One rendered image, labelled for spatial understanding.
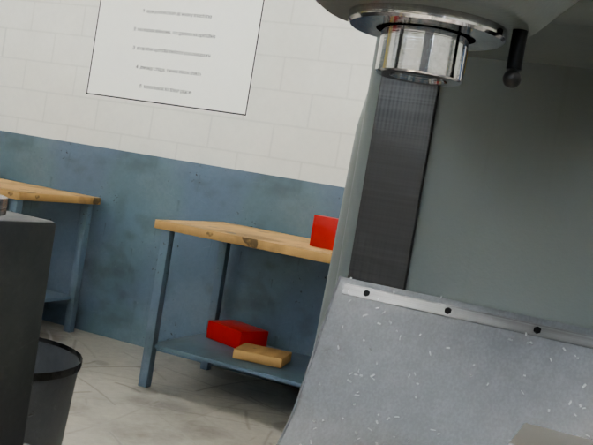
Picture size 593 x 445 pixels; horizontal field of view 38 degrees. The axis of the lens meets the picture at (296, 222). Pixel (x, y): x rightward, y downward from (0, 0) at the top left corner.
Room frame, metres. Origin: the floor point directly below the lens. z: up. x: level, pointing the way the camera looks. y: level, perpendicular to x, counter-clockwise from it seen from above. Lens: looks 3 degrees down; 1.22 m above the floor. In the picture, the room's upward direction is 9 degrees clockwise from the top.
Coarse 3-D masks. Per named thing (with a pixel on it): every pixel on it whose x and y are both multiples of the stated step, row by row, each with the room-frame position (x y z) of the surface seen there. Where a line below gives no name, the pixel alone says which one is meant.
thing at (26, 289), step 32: (0, 224) 0.63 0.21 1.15; (32, 224) 0.66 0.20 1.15; (0, 256) 0.63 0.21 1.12; (32, 256) 0.66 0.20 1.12; (0, 288) 0.63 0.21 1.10; (32, 288) 0.66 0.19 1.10; (0, 320) 0.64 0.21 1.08; (32, 320) 0.67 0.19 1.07; (0, 352) 0.64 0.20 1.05; (32, 352) 0.67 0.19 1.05; (0, 384) 0.65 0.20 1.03; (0, 416) 0.65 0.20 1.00
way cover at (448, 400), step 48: (336, 288) 0.87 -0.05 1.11; (384, 288) 0.85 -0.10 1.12; (336, 336) 0.84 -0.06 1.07; (384, 336) 0.83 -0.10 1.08; (432, 336) 0.81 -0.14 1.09; (480, 336) 0.80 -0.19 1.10; (528, 336) 0.79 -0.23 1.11; (576, 336) 0.77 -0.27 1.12; (336, 384) 0.82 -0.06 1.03; (384, 384) 0.80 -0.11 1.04; (432, 384) 0.79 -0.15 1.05; (480, 384) 0.78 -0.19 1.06; (528, 384) 0.77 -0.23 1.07; (576, 384) 0.75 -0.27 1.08; (288, 432) 0.80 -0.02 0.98; (336, 432) 0.79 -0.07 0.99; (384, 432) 0.78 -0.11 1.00; (432, 432) 0.77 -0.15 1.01; (480, 432) 0.76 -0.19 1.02; (576, 432) 0.73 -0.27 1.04
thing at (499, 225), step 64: (384, 128) 0.86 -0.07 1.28; (448, 128) 0.84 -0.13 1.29; (512, 128) 0.82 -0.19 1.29; (576, 128) 0.80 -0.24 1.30; (384, 192) 0.86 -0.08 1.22; (448, 192) 0.84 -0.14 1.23; (512, 192) 0.82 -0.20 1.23; (576, 192) 0.79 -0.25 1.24; (384, 256) 0.86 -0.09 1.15; (448, 256) 0.84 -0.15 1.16; (512, 256) 0.81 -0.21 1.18; (576, 256) 0.79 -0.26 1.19; (320, 320) 0.91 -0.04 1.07; (576, 320) 0.79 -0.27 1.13
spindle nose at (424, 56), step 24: (384, 24) 0.47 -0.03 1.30; (408, 24) 0.45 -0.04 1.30; (384, 48) 0.46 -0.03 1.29; (408, 48) 0.45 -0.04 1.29; (432, 48) 0.45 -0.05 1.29; (456, 48) 0.46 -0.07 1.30; (384, 72) 0.47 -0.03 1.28; (408, 72) 0.46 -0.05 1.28; (432, 72) 0.45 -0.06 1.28; (456, 72) 0.46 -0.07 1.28
